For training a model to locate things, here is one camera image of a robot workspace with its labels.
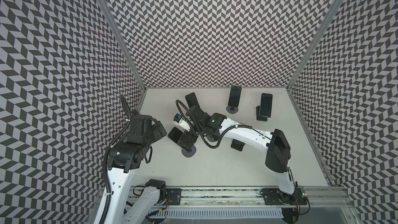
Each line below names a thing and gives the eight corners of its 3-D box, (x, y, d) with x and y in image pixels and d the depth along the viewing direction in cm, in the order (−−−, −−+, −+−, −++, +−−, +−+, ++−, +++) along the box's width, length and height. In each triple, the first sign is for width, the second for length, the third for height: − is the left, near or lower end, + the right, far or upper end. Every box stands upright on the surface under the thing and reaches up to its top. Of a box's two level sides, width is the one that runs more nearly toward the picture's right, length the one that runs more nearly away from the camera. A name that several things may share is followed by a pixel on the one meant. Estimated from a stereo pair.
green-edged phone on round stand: (227, 109, 107) (230, 94, 95) (228, 100, 112) (231, 85, 100) (237, 110, 106) (241, 95, 94) (237, 101, 111) (241, 86, 99)
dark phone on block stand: (257, 119, 101) (263, 108, 91) (257, 104, 109) (262, 92, 99) (267, 121, 100) (274, 109, 90) (266, 105, 108) (272, 93, 98)
